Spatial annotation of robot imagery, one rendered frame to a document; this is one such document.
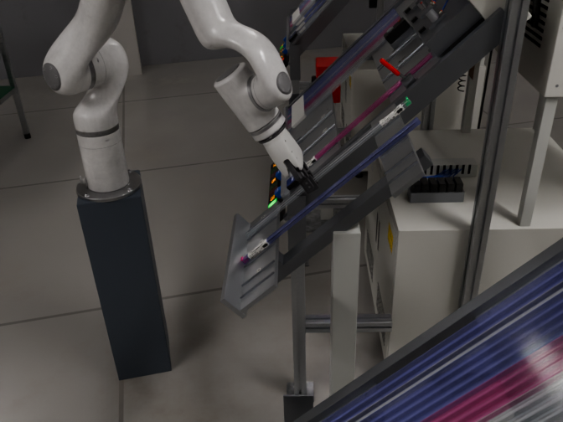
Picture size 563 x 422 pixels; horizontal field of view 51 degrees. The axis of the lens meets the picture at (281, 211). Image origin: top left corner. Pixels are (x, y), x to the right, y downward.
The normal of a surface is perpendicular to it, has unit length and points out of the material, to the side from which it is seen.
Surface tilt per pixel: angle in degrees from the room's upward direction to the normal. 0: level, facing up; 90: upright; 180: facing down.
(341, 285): 90
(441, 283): 90
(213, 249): 0
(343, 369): 90
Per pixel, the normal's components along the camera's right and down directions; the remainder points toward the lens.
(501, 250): -0.02, 0.51
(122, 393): -0.03, -0.86
